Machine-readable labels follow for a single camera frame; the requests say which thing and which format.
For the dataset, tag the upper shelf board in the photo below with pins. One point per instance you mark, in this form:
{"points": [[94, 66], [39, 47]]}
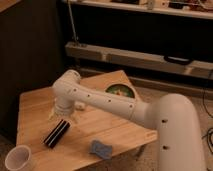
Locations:
{"points": [[142, 8]]}

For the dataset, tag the green bowl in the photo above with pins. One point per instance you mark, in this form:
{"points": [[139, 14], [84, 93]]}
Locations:
{"points": [[121, 89]]}

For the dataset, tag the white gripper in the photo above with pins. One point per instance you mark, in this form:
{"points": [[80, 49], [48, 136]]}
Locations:
{"points": [[63, 115]]}

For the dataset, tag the black striped eraser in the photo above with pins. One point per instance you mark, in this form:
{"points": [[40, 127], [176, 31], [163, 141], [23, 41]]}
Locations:
{"points": [[56, 134]]}

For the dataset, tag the white squeeze bottle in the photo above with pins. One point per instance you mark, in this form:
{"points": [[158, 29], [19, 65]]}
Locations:
{"points": [[80, 106]]}

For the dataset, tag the black handle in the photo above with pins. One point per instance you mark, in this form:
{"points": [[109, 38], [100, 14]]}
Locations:
{"points": [[179, 61]]}

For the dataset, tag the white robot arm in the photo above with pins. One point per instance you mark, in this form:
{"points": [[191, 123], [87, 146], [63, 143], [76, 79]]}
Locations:
{"points": [[173, 116]]}

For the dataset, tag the white cup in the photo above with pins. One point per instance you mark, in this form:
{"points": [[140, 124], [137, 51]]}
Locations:
{"points": [[19, 158]]}

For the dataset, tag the metal shelf rail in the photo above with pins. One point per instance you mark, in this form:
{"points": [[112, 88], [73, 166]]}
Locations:
{"points": [[137, 59]]}

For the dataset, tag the wooden table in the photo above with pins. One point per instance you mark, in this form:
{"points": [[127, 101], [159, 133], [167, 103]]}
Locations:
{"points": [[36, 119]]}

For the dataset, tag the metal pole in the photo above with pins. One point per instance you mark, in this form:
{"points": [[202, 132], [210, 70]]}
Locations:
{"points": [[75, 37]]}

